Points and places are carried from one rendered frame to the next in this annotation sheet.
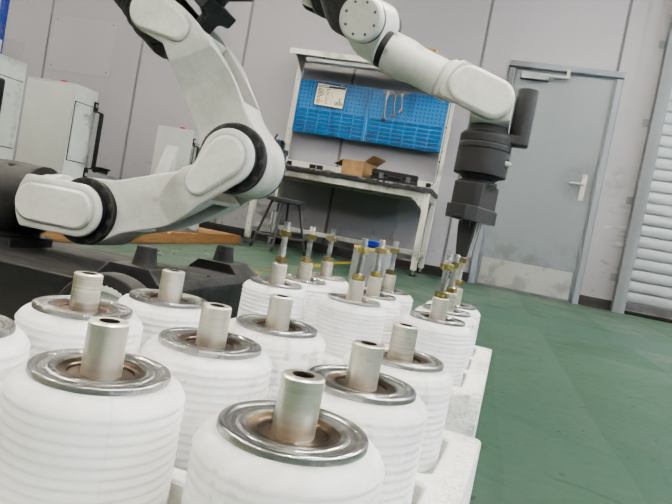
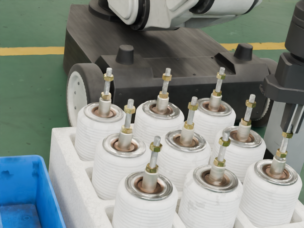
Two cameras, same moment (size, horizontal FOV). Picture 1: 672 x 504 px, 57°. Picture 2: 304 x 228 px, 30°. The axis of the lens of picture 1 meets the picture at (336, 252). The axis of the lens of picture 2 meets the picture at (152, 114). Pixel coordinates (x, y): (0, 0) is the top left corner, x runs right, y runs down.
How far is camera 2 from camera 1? 0.85 m
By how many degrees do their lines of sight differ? 52
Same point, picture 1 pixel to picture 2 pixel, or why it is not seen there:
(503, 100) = not seen: outside the picture
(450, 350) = (129, 215)
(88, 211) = (129, 7)
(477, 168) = (289, 47)
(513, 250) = not seen: outside the picture
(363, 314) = (105, 160)
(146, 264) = (120, 62)
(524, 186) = not seen: outside the picture
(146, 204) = (161, 7)
